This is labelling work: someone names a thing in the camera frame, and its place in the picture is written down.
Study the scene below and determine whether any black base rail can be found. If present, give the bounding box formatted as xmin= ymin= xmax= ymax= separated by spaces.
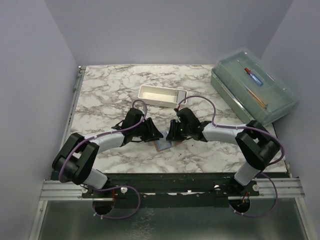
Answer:
xmin=49 ymin=171 xmax=266 ymax=208

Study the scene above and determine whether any orange pencil tool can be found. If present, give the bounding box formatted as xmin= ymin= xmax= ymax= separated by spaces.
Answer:
xmin=246 ymin=88 xmax=268 ymax=110

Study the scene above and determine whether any white rectangular tray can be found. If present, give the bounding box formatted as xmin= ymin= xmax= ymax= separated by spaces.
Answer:
xmin=138 ymin=85 xmax=188 ymax=109

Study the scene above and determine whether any aluminium frame rail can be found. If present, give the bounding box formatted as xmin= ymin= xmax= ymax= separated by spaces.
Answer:
xmin=28 ymin=65 xmax=86 ymax=240

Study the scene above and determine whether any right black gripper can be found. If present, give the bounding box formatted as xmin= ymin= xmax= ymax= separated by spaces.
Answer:
xmin=166 ymin=119 xmax=192 ymax=141

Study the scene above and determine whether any red blue screwdriver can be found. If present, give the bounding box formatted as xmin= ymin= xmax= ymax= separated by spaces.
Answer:
xmin=236 ymin=59 xmax=264 ymax=87

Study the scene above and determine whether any tan leather card holder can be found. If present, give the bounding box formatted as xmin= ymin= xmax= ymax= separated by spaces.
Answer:
xmin=154 ymin=130 xmax=179 ymax=152

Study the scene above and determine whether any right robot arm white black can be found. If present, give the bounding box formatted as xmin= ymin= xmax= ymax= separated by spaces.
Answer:
xmin=166 ymin=107 xmax=282 ymax=196

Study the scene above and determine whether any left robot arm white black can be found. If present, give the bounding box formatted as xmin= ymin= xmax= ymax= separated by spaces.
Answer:
xmin=52 ymin=107 xmax=164 ymax=198

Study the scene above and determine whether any clear green plastic toolbox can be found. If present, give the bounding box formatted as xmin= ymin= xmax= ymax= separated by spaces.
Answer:
xmin=210 ymin=47 xmax=299 ymax=126

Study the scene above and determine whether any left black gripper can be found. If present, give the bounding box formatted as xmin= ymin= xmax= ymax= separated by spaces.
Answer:
xmin=132 ymin=118 xmax=164 ymax=143

